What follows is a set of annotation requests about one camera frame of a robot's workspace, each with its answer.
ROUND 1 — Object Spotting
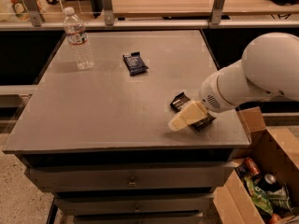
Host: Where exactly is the clear plastic water bottle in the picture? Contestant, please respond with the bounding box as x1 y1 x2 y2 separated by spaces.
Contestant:
64 7 94 70

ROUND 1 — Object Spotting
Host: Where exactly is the black chocolate rxbar wrapper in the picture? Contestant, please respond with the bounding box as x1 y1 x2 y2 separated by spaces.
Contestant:
168 92 215 132

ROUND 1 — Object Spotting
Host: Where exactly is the upper grey drawer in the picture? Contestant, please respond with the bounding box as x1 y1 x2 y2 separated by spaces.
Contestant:
25 161 234 192

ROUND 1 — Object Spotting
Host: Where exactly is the grey drawer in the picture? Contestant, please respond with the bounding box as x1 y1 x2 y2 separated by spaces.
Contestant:
55 193 214 216
25 161 234 192

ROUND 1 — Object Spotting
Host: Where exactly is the wooden desk top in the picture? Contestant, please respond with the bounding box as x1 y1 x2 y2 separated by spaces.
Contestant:
112 0 299 17

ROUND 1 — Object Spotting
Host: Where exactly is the metal rail with brackets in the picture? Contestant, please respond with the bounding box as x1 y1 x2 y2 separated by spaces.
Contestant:
0 0 299 31

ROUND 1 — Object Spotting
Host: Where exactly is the red soda can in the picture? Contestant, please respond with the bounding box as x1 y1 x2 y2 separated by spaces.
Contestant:
243 158 261 176

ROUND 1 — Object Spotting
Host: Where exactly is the middle grey drawer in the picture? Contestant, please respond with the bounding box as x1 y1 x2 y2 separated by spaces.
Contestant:
55 193 214 216

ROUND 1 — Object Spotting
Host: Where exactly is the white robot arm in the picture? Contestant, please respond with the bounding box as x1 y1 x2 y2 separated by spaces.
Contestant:
168 33 299 132

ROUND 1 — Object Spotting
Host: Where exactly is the dark blue blueberry rxbar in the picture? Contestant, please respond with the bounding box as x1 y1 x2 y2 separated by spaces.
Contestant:
122 51 149 77

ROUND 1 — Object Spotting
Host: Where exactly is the grey drawer cabinet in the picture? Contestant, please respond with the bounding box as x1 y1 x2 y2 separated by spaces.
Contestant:
4 31 249 224

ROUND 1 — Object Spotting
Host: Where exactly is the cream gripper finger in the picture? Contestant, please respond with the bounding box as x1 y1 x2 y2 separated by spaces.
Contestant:
168 100 208 132

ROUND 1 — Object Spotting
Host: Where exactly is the dark silver-top can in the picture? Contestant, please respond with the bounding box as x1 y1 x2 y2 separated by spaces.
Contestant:
259 174 279 191

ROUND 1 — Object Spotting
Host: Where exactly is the brown cardboard box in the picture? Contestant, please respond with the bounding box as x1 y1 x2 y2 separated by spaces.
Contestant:
214 107 299 224

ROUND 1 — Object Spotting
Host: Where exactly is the green snack bag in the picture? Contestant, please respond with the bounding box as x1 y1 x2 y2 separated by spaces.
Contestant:
243 175 273 217

